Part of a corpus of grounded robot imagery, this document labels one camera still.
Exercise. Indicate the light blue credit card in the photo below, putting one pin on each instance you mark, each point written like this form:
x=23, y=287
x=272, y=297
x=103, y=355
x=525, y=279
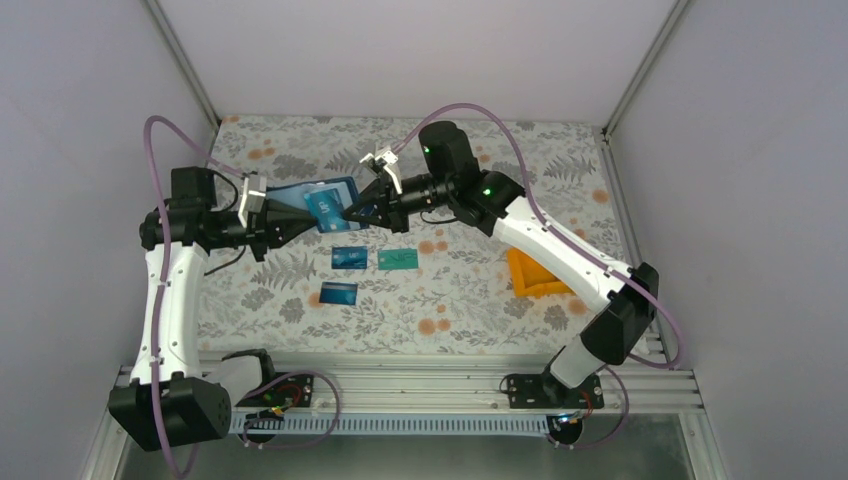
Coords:
x=326, y=206

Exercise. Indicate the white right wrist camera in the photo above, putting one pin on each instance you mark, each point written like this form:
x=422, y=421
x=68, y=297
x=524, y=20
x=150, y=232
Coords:
x=383, y=161

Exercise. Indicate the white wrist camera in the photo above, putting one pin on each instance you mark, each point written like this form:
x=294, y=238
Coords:
x=383, y=161
x=252, y=197

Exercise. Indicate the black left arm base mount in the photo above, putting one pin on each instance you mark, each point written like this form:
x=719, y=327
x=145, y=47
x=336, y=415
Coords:
x=275, y=394

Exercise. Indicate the green credit card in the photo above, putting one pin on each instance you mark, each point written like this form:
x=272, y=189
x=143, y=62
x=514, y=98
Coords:
x=398, y=259

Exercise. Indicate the blue leather card holder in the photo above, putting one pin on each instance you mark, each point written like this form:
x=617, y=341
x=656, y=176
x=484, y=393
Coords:
x=293, y=195

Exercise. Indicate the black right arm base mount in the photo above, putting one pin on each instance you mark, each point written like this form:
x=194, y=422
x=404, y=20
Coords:
x=543, y=391

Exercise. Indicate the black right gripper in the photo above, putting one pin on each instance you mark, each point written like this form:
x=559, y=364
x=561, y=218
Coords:
x=389, y=211

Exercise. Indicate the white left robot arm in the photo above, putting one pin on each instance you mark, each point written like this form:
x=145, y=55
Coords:
x=169, y=400

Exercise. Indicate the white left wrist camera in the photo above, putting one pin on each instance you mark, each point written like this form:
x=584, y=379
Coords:
x=252, y=197

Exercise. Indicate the dark blue credit card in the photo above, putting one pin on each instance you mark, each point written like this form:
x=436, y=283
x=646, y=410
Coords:
x=349, y=258

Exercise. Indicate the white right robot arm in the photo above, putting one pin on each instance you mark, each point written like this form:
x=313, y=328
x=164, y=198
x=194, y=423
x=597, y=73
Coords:
x=620, y=296

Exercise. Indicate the floral table cloth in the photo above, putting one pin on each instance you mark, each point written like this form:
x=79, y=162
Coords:
x=459, y=301

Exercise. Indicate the blue striped credit card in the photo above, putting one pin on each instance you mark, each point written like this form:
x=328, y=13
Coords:
x=338, y=293

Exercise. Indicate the aluminium rail base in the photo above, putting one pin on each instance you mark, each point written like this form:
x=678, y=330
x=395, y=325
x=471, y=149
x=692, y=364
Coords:
x=357, y=394

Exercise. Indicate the yellow plastic bin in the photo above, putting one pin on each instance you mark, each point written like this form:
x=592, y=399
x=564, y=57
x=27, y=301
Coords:
x=530, y=279

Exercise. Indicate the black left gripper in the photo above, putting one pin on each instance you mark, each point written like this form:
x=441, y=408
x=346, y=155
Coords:
x=276, y=223

